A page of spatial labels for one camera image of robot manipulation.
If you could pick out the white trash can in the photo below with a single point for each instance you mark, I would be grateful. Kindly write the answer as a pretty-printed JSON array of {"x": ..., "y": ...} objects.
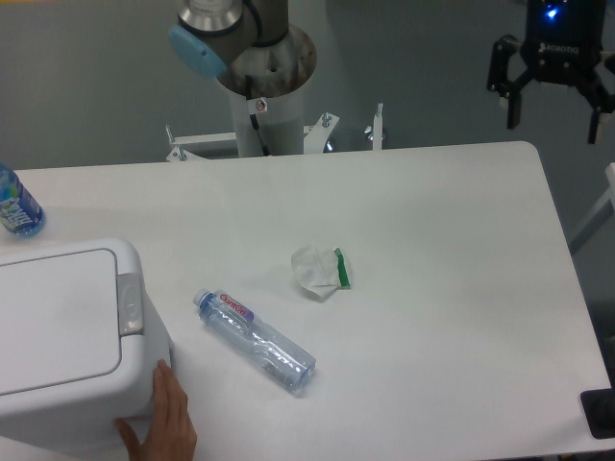
[{"x": 66, "y": 373}]

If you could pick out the white frame at right edge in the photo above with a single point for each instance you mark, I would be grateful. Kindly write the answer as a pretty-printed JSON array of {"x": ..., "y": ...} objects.
[{"x": 597, "y": 215}]

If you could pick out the silver robot arm blue cap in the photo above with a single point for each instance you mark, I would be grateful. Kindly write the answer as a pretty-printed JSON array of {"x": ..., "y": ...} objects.
[{"x": 251, "y": 49}]

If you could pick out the bare human hand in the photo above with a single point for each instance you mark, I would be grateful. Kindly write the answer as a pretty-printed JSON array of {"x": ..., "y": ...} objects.
[{"x": 171, "y": 435}]

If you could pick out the white metal mounting bracket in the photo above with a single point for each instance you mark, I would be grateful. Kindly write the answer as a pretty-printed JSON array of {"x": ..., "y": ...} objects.
[{"x": 317, "y": 140}]

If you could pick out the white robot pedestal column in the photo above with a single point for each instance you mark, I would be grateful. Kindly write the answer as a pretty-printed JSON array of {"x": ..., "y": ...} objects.
[{"x": 266, "y": 122}]

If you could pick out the clear Ganten water bottle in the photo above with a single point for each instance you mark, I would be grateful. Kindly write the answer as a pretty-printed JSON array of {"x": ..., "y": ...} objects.
[{"x": 265, "y": 347}]

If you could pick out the black clamp at table edge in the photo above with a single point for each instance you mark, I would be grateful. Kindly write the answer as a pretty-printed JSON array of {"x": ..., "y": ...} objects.
[{"x": 598, "y": 407}]

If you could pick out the crumpled white green paper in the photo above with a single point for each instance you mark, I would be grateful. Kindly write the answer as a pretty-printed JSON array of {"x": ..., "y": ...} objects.
[{"x": 320, "y": 272}]

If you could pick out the grey trash can push button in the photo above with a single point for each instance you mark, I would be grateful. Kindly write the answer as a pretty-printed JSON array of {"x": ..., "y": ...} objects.
[{"x": 129, "y": 304}]

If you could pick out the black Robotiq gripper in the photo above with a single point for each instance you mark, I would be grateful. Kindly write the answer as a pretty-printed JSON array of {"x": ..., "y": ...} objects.
[{"x": 562, "y": 46}]

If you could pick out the blue labelled water bottle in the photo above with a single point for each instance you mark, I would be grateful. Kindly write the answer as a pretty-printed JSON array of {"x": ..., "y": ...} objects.
[{"x": 21, "y": 214}]

